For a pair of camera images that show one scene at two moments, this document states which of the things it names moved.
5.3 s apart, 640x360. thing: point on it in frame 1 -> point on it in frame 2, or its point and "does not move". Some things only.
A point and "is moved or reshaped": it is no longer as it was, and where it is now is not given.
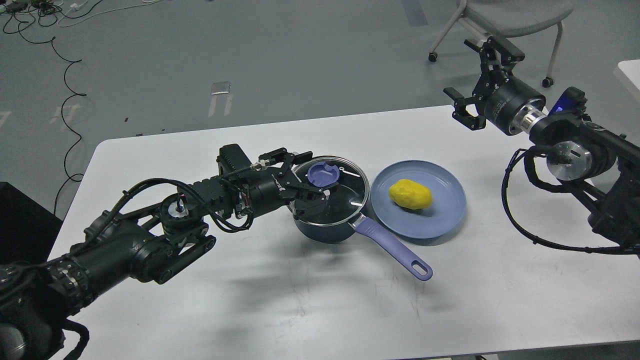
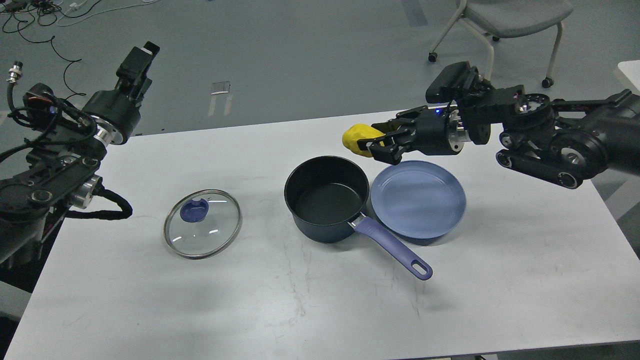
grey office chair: x=510 y=18 does not move
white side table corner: x=631 y=68 does not move
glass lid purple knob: x=320 y=175 is moved or reshaped
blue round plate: x=442 y=215 does not move
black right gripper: x=512 y=101 -> x=439 y=131
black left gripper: x=269 y=189 -> x=116 y=114
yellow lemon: x=410 y=194 -> x=359 y=131
